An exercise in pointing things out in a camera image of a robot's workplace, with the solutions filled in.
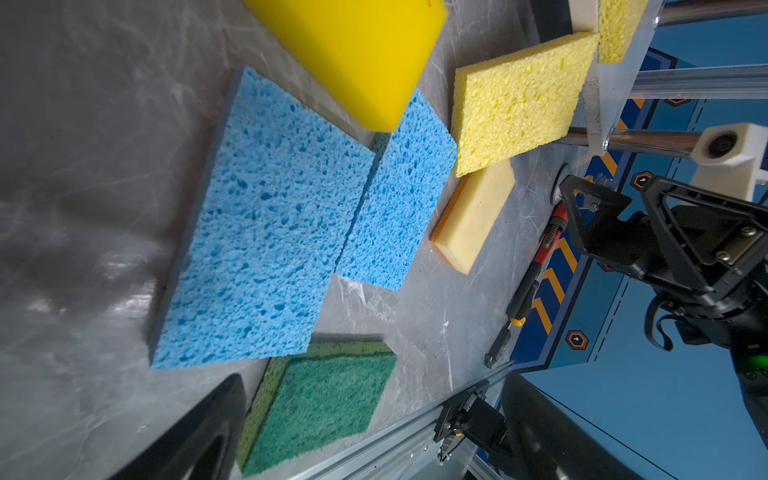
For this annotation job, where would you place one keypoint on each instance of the small thick yellow sponge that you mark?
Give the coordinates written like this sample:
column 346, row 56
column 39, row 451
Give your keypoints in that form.
column 367, row 55

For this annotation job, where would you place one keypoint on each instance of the green scouring pad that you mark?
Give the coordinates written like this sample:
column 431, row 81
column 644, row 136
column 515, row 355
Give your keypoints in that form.
column 306, row 402

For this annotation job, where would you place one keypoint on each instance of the white two-tier shelf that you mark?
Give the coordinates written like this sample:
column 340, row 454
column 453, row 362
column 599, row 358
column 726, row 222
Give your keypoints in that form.
column 608, row 86

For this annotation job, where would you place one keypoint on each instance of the left blue sponge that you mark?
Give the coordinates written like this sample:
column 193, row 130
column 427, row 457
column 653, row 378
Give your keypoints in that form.
column 276, row 202

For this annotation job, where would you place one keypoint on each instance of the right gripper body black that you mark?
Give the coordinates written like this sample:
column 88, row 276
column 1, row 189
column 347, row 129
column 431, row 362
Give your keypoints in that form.
column 737, row 319

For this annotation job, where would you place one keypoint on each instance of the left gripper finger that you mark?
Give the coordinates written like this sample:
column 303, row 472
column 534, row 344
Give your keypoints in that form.
column 202, row 444

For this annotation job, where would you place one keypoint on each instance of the yellow porous sponge tilted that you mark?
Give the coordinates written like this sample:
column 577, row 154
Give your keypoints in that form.
column 515, row 103

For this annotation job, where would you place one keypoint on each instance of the blue sponge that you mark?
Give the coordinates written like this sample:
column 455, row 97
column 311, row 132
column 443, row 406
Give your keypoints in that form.
column 276, row 202
column 411, row 168

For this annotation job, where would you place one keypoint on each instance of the right blue sponge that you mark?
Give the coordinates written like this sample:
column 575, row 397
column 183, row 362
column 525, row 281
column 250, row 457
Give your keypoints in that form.
column 411, row 168

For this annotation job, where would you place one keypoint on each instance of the round metal foot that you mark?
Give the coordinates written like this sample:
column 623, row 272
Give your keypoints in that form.
column 556, row 193

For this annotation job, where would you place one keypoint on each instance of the yellow porous sponge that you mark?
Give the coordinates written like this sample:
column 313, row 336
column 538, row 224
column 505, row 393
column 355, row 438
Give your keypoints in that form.
column 515, row 103
column 618, row 22

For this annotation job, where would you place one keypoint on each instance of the yellow black screwdriver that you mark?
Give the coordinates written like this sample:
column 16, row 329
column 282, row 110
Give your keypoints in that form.
column 501, row 340

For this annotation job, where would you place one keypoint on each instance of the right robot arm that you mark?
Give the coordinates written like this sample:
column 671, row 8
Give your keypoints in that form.
column 756, row 384

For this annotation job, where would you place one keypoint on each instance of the pale pink sponge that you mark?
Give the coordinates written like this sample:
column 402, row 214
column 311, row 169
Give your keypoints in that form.
column 584, row 15

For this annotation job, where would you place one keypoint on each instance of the cream yellow sponge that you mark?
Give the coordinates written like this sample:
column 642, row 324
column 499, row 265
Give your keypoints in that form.
column 467, row 220

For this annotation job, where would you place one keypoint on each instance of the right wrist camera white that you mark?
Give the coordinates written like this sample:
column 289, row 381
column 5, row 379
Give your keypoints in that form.
column 729, row 160

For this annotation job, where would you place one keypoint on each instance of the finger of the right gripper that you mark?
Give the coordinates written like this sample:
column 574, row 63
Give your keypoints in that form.
column 593, row 211
column 710, row 242

